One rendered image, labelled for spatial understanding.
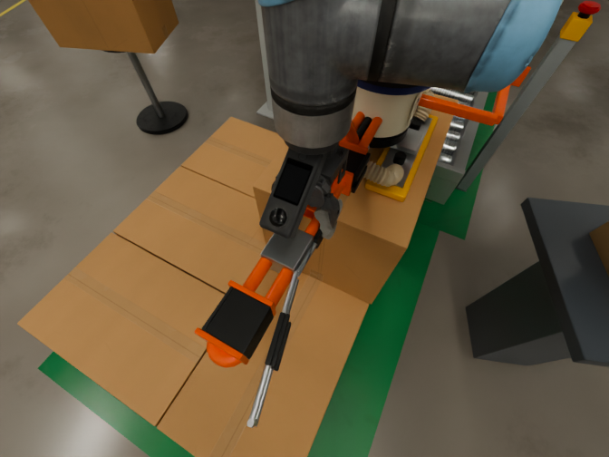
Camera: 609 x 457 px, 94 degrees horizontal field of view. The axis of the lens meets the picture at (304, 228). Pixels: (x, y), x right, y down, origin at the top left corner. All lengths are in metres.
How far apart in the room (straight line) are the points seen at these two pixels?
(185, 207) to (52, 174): 1.55
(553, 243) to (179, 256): 1.22
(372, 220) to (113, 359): 0.88
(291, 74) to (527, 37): 0.17
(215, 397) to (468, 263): 1.48
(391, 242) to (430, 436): 1.08
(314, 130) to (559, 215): 1.01
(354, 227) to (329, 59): 0.45
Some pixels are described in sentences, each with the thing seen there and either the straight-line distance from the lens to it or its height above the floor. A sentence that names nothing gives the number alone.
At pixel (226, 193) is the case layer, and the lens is 1.27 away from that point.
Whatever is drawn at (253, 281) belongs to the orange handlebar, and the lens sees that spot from 0.45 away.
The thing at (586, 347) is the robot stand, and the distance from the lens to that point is 1.02.
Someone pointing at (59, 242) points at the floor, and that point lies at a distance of 2.26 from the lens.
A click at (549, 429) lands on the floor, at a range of 1.83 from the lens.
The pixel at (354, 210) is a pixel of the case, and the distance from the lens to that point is 0.69.
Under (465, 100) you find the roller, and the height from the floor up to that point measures 0.53.
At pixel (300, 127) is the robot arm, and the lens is 0.31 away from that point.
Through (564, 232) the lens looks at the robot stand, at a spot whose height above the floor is 0.75.
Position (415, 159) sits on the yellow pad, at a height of 0.97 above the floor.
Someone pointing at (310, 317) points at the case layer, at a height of 0.54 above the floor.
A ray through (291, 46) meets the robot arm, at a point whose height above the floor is 1.38.
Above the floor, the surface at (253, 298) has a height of 1.10.
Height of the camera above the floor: 1.50
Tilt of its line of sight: 58 degrees down
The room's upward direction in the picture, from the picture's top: straight up
